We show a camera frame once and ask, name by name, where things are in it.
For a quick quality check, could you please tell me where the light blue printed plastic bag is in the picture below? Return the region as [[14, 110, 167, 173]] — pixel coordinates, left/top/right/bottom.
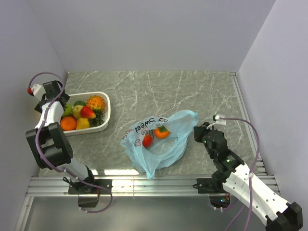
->
[[120, 110, 199, 179]]

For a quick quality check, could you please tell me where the aluminium side rail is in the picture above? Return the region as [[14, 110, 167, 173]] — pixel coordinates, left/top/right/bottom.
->
[[230, 72, 267, 176]]

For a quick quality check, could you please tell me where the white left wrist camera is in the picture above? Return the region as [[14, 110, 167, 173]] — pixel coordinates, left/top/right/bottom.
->
[[27, 84, 45, 101]]

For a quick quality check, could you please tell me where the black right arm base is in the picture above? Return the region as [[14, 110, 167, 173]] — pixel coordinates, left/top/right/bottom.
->
[[192, 170, 231, 194]]

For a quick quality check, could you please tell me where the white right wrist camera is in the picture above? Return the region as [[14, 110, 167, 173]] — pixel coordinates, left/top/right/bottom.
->
[[206, 115, 226, 129]]

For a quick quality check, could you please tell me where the black box under rail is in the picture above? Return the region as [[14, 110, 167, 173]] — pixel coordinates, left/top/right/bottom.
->
[[77, 196, 99, 208]]

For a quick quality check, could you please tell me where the yellow lemon fruit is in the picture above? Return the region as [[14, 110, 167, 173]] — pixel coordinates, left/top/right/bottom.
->
[[72, 105, 83, 120]]

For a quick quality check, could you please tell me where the orange pineapple fruit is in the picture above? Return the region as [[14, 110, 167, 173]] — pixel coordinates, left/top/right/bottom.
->
[[87, 95, 105, 127]]

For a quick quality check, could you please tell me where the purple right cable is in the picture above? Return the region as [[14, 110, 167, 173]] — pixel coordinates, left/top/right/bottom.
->
[[211, 116, 261, 231]]

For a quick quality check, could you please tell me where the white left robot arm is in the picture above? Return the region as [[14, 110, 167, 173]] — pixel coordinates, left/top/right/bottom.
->
[[26, 80, 97, 193]]

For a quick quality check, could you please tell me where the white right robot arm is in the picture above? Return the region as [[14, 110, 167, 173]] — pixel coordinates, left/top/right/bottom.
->
[[193, 122, 303, 231]]

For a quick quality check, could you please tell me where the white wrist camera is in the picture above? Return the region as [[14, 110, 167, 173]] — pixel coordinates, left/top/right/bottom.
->
[[27, 84, 45, 101], [206, 115, 226, 129]]

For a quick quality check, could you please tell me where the orange round fruit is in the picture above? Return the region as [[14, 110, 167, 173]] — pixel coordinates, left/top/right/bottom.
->
[[60, 116, 77, 131]]

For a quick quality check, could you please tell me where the green apple fruit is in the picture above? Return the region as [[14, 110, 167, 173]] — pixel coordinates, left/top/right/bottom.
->
[[62, 103, 73, 118]]

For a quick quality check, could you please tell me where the white plastic fruit basket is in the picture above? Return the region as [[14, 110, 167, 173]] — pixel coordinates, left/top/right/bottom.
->
[[60, 91, 111, 137]]

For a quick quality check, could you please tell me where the yellow bell pepper fruit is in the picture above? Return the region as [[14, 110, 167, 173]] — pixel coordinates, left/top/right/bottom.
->
[[76, 117, 90, 130]]

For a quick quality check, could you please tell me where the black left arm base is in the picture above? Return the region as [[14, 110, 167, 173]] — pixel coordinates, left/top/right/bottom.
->
[[68, 179, 112, 195]]

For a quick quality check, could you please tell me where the dark green lime fruit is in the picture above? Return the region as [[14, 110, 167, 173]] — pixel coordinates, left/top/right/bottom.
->
[[74, 100, 87, 107]]

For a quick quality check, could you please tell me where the aluminium front rail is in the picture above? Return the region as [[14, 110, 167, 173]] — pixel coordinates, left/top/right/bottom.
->
[[14, 174, 280, 231]]

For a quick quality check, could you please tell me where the orange persimmon fruit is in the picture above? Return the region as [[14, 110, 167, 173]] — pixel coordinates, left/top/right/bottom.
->
[[154, 126, 170, 139]]

